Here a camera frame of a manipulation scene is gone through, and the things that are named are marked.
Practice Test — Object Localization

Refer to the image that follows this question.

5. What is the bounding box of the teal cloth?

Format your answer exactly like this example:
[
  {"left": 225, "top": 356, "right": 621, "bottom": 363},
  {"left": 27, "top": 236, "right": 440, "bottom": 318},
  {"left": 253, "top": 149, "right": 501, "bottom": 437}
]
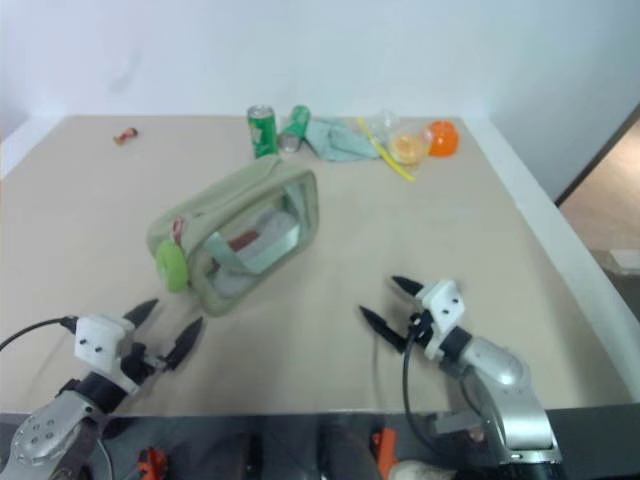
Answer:
[{"left": 304, "top": 115, "right": 383, "bottom": 163}]

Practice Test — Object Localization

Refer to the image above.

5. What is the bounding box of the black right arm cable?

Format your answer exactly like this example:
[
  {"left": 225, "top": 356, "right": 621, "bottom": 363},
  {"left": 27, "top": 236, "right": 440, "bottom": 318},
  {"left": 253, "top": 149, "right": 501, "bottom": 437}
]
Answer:
[{"left": 401, "top": 318, "right": 452, "bottom": 457}]

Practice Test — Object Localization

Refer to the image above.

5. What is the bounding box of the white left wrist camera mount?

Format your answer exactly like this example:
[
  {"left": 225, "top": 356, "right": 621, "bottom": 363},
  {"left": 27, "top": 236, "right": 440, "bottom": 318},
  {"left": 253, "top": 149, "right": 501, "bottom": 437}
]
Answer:
[{"left": 73, "top": 313, "right": 140, "bottom": 395}]

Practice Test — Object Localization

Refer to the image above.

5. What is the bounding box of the orange clamp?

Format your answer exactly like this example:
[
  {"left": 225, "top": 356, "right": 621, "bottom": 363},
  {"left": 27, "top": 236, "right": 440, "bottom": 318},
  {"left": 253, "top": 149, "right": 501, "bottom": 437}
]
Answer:
[
  {"left": 136, "top": 446, "right": 169, "bottom": 479},
  {"left": 370, "top": 427, "right": 400, "bottom": 479}
]

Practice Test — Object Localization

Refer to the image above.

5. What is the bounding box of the green soda can lying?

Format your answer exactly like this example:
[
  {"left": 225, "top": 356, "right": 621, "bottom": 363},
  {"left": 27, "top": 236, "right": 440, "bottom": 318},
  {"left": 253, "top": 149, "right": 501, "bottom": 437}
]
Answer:
[{"left": 277, "top": 104, "right": 313, "bottom": 153}]

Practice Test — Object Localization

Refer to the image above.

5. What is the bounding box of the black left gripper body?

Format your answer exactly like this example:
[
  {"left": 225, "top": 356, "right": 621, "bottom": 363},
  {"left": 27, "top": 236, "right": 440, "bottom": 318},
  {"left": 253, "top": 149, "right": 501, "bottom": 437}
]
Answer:
[{"left": 119, "top": 342, "right": 170, "bottom": 387}]

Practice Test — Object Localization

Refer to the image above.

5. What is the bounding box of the green transparent toiletry bag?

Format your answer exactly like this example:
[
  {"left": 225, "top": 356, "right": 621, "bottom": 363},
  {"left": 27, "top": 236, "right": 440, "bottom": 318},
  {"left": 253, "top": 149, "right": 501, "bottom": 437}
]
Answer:
[{"left": 145, "top": 153, "right": 320, "bottom": 318}]

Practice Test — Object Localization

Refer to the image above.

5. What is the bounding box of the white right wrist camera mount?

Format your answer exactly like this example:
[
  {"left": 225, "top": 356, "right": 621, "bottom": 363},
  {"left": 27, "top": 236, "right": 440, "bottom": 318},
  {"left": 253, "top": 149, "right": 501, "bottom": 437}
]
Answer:
[{"left": 413, "top": 279, "right": 469, "bottom": 362}]

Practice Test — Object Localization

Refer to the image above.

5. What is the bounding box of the clear cup with yellow content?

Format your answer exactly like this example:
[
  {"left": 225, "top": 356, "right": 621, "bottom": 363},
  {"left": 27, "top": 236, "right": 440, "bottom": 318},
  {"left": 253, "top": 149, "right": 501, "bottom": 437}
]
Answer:
[{"left": 386, "top": 128, "right": 432, "bottom": 167}]

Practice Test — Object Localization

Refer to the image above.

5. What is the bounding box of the white rounded object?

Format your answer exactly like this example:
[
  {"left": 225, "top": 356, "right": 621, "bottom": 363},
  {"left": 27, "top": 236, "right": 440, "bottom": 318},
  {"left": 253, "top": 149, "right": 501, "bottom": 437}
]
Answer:
[{"left": 393, "top": 458, "right": 459, "bottom": 480}]

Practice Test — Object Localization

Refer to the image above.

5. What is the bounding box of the crumpled clear plastic wrapper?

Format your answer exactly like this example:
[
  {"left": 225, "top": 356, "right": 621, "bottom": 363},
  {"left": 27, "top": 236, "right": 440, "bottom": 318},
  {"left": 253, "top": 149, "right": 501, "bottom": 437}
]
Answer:
[{"left": 368, "top": 109, "right": 402, "bottom": 142}]

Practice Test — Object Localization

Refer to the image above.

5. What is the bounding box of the green plastic object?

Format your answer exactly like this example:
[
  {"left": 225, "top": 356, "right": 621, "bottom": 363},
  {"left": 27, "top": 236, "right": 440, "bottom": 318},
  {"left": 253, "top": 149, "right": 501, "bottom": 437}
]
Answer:
[{"left": 155, "top": 239, "right": 190, "bottom": 294}]

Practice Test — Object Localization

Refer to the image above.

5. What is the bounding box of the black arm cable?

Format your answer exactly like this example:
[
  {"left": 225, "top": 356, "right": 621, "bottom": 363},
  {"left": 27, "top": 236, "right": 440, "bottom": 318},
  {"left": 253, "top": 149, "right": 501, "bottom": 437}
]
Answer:
[
  {"left": 401, "top": 318, "right": 452, "bottom": 457},
  {"left": 0, "top": 315, "right": 79, "bottom": 352}
]

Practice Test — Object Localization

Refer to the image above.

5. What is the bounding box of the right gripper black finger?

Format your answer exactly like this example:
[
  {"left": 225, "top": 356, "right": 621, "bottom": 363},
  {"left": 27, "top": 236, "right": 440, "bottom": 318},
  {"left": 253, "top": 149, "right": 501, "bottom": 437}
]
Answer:
[
  {"left": 391, "top": 275, "right": 426, "bottom": 304},
  {"left": 358, "top": 305, "right": 408, "bottom": 354}
]

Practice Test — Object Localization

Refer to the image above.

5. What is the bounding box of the green soda can upright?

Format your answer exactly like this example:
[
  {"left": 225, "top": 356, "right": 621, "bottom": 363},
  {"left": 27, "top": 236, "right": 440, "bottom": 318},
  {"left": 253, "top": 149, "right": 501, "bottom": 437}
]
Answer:
[{"left": 246, "top": 104, "right": 279, "bottom": 161}]

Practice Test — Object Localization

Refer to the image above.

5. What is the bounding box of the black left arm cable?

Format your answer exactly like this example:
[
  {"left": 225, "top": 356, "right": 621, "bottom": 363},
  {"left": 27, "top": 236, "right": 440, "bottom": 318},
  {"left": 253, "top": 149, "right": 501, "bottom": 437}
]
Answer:
[{"left": 0, "top": 315, "right": 79, "bottom": 352}]

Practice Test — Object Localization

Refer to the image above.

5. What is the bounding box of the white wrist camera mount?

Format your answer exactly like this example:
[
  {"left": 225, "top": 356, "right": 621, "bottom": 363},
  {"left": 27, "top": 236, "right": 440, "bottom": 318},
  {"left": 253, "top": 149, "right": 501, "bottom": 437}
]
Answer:
[
  {"left": 73, "top": 313, "right": 140, "bottom": 395},
  {"left": 413, "top": 279, "right": 469, "bottom": 362}
]

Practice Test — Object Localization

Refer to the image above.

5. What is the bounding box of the white box on floor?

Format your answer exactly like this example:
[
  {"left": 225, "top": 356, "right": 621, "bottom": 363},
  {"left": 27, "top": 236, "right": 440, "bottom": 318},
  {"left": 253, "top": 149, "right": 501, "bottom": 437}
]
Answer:
[{"left": 608, "top": 246, "right": 640, "bottom": 277}]

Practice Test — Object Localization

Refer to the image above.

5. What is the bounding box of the orange ball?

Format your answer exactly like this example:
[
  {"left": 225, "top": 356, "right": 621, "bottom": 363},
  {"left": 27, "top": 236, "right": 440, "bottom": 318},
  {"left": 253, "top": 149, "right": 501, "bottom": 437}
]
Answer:
[{"left": 426, "top": 119, "right": 462, "bottom": 159}]

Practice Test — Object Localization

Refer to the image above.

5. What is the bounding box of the yellow toothbrush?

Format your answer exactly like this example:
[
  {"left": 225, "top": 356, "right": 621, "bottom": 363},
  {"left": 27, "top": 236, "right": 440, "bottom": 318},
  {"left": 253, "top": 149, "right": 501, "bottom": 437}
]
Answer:
[{"left": 355, "top": 116, "right": 417, "bottom": 184}]

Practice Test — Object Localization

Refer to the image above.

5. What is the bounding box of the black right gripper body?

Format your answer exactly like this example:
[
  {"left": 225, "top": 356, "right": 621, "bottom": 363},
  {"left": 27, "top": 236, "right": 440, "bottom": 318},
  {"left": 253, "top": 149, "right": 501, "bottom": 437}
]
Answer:
[{"left": 403, "top": 309, "right": 437, "bottom": 352}]

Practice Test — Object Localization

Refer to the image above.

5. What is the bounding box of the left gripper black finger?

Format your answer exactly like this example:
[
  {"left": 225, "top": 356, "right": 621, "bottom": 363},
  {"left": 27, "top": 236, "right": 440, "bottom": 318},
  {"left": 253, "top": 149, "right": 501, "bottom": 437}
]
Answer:
[
  {"left": 164, "top": 316, "right": 207, "bottom": 372},
  {"left": 122, "top": 298, "right": 161, "bottom": 332}
]

